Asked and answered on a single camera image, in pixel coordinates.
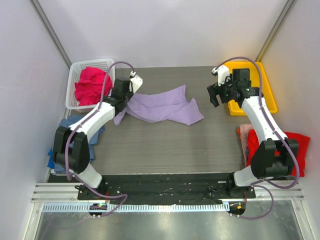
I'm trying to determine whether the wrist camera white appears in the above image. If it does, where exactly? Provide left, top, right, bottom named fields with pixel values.
left=129, top=71, right=143, bottom=94
left=211, top=65, right=231, bottom=87

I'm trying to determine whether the purple t shirt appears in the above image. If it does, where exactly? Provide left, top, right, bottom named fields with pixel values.
left=113, top=85, right=204, bottom=126

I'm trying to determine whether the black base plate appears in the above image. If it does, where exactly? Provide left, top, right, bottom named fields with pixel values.
left=78, top=173, right=256, bottom=205

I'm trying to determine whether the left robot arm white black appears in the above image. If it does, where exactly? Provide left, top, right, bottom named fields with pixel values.
left=52, top=77, right=143, bottom=200

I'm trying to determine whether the pink crumpled shirt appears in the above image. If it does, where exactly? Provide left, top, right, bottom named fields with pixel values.
left=74, top=66, right=106, bottom=106

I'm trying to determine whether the yellow plastic tray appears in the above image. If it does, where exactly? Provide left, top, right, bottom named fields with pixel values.
left=224, top=60, right=278, bottom=117

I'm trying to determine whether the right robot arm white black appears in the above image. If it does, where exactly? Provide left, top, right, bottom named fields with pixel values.
left=207, top=65, right=300, bottom=198

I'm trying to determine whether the peach folded shirt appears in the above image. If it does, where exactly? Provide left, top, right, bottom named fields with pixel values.
left=236, top=124, right=254, bottom=165

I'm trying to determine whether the white slotted cable duct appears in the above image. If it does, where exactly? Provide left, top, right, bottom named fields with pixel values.
left=42, top=202, right=230, bottom=213

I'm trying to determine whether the red folded shirt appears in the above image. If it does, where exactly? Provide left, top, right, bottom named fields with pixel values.
left=245, top=129, right=311, bottom=177

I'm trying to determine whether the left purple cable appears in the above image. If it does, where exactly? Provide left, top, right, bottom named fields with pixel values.
left=65, top=60, right=136, bottom=218

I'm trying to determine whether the white plastic basket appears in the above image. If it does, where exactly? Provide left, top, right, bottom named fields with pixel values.
left=65, top=58, right=115, bottom=113

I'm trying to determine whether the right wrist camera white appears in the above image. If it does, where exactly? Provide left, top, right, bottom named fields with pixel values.
left=211, top=65, right=231, bottom=87

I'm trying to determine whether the blue checkered shirt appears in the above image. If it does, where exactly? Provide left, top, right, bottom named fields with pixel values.
left=47, top=115, right=105, bottom=174

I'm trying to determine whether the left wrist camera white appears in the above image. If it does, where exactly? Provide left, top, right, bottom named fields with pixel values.
left=129, top=71, right=143, bottom=94

